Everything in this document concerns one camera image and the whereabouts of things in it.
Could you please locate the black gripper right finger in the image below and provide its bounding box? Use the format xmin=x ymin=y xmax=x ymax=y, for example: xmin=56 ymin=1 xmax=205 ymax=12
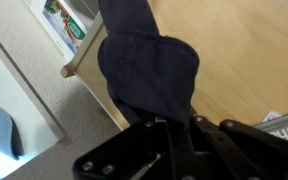
xmin=190 ymin=115 xmax=288 ymax=180

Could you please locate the open wooden top drawer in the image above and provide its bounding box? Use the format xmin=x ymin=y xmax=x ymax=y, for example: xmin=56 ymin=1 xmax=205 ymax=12
xmin=60 ymin=0 xmax=288 ymax=132

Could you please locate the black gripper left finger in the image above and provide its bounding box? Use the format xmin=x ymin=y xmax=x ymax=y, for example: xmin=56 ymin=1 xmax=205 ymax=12
xmin=71 ymin=116 xmax=185 ymax=180

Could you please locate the light blue cap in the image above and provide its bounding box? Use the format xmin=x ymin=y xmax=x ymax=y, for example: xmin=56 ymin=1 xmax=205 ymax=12
xmin=0 ymin=107 xmax=23 ymax=160

